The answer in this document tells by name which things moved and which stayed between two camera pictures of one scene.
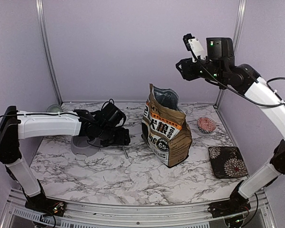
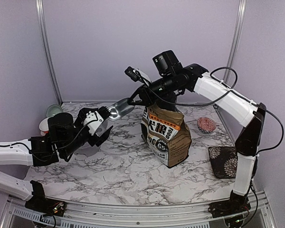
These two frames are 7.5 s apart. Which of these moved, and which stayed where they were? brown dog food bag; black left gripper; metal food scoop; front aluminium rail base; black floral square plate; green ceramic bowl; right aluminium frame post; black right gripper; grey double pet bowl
Moved: black right gripper; black left gripper; metal food scoop
Stayed: black floral square plate; green ceramic bowl; brown dog food bag; grey double pet bowl; right aluminium frame post; front aluminium rail base
